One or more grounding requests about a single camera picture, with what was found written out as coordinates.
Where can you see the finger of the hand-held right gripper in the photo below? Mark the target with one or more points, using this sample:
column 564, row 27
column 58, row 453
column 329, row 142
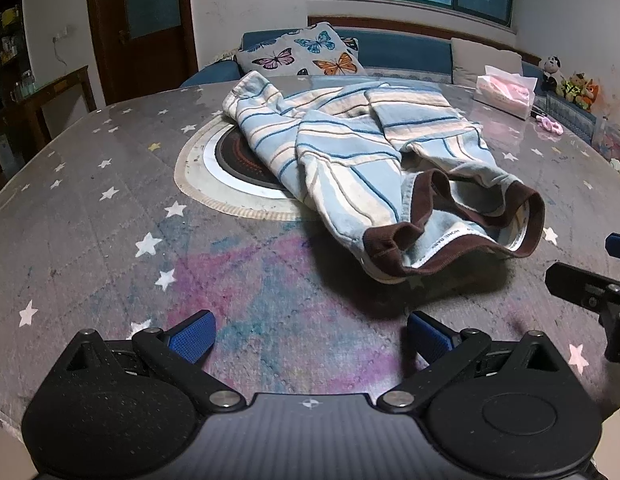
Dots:
column 619, row 246
column 575, row 282

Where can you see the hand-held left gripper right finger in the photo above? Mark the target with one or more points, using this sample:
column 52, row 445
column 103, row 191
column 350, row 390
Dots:
column 430, row 337

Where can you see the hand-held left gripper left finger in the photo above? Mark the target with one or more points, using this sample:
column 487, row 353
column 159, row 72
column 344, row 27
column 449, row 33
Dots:
column 192, row 340

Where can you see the blue and cream striped shirt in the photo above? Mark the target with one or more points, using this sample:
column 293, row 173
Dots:
column 340, row 160

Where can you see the clear box of small toys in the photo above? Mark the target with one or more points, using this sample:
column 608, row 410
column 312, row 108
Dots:
column 612, row 142

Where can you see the grey star-print tablecloth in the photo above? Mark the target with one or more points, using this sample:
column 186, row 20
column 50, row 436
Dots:
column 90, row 240

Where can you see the orange plush toy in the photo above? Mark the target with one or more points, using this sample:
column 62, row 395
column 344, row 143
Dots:
column 591, row 94

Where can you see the orange and green plush toys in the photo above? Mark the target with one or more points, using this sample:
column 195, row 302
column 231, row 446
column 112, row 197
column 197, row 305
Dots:
column 572, row 87

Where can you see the round black induction hob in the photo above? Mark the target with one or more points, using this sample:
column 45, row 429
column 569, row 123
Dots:
column 230, row 155

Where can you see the panda plush toy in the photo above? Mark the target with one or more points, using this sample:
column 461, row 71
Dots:
column 551, row 67

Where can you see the pink tissue pack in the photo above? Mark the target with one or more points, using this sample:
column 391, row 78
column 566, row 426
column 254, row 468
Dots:
column 505, row 92

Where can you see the beige pillow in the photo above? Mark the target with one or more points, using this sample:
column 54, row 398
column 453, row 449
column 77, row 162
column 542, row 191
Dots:
column 480, row 55

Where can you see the dark wooden door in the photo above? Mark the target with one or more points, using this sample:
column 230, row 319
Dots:
column 140, row 60

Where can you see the blue sofa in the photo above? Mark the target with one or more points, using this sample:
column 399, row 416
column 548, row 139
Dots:
column 400, row 52

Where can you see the dark wooden side table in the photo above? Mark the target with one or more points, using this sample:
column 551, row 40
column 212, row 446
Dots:
column 65, row 82

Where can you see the butterfly print pillow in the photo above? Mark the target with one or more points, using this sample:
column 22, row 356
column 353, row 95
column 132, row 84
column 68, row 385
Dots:
column 300, row 50

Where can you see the dark wooden cabinet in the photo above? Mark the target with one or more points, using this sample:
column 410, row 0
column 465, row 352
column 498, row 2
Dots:
column 10, row 35

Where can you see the wooden wall rail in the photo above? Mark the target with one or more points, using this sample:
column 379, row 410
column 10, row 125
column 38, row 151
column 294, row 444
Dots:
column 390, row 24

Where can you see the white wall socket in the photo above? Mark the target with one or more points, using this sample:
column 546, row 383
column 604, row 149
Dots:
column 63, row 34

